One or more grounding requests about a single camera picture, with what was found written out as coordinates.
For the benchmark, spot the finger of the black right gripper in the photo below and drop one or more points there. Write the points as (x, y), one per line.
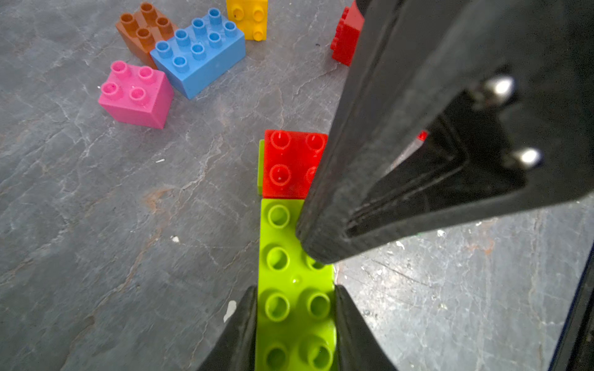
(504, 90)

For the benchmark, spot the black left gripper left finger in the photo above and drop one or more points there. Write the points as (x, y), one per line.
(235, 349)

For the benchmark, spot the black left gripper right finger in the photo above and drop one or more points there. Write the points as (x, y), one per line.
(357, 347)

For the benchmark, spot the lime long lego brick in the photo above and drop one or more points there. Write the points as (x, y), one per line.
(296, 327)

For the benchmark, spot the red small lego brick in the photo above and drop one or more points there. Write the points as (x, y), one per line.
(291, 159)

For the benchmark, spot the red tall lego brick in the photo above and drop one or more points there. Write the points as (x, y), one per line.
(347, 34)

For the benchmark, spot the yellow tall lego brick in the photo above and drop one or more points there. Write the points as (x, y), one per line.
(250, 16)

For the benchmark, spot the blue long lego brick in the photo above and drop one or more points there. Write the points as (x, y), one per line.
(196, 56)

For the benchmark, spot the pink lego brick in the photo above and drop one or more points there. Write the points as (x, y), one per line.
(137, 95)

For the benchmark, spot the orange lego brick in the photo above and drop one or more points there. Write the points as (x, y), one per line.
(141, 30)

